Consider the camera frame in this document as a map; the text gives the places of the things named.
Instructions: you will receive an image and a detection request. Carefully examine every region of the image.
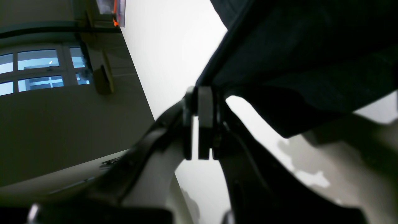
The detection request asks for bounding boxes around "orange clear tool case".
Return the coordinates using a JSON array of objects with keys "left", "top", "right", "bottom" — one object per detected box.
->
[{"left": 96, "top": 0, "right": 126, "bottom": 27}]

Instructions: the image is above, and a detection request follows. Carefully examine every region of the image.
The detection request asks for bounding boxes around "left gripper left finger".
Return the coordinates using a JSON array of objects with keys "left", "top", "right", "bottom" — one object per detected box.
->
[{"left": 28, "top": 86, "right": 214, "bottom": 224}]

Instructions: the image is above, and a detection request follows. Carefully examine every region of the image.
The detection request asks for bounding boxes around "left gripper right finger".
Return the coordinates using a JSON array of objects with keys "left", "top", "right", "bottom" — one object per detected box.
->
[{"left": 213, "top": 93, "right": 367, "bottom": 224}]

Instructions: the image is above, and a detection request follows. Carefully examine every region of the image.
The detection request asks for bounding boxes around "black T-shirt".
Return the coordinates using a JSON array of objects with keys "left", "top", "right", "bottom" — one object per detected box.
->
[{"left": 196, "top": 0, "right": 397, "bottom": 138}]

